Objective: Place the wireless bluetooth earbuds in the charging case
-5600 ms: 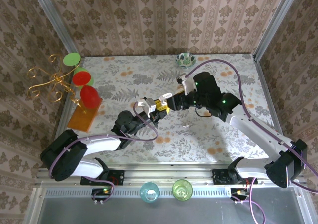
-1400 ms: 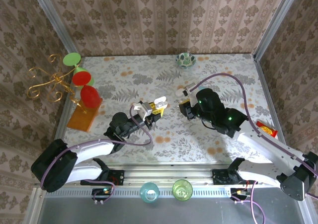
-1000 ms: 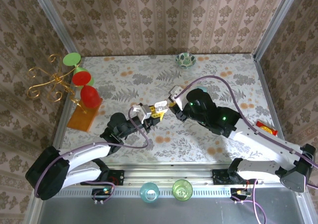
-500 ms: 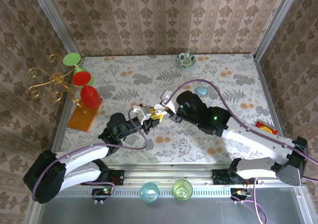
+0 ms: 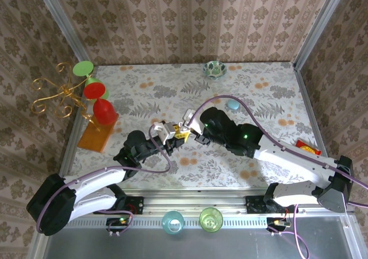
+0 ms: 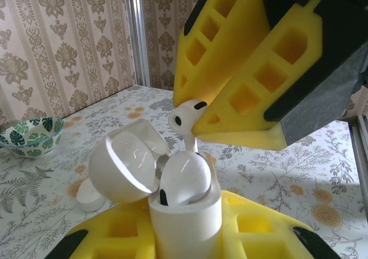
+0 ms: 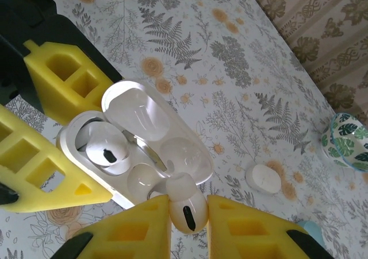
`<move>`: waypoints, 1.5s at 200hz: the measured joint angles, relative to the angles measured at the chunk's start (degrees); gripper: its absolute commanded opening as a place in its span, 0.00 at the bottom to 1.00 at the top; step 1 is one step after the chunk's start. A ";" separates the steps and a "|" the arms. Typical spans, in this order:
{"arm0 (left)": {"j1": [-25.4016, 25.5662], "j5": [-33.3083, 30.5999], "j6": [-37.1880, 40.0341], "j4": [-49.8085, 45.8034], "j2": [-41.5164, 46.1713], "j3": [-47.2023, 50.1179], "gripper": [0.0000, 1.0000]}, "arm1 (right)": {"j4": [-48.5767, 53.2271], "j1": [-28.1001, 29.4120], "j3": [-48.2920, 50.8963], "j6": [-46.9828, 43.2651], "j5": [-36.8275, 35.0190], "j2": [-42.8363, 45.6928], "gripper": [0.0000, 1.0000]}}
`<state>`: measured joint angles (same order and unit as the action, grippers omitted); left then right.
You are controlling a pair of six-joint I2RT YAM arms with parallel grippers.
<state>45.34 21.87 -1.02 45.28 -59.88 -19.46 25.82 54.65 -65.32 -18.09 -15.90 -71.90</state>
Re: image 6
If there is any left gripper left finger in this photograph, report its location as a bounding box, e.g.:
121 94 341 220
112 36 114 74
57 200 162 259

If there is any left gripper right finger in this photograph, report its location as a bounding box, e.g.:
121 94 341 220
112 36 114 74
217 190 344 259

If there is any white oval earbud case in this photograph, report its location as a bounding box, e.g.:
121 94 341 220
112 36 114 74
76 178 105 213

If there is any white stemmed earbud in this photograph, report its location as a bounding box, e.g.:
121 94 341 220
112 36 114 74
168 98 208 154
158 150 214 207

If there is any white rectangular earbud case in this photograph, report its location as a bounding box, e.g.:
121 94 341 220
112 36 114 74
87 118 223 259

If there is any floral patterned table cover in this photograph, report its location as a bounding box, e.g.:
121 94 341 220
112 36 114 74
0 83 368 259

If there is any green leaf patterned bowl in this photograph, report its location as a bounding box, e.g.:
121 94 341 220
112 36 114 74
0 117 66 159

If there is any aluminium table side rail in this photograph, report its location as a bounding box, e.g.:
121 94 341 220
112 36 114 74
347 115 368 185

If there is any aluminium frame post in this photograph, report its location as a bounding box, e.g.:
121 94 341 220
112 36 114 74
125 0 152 88

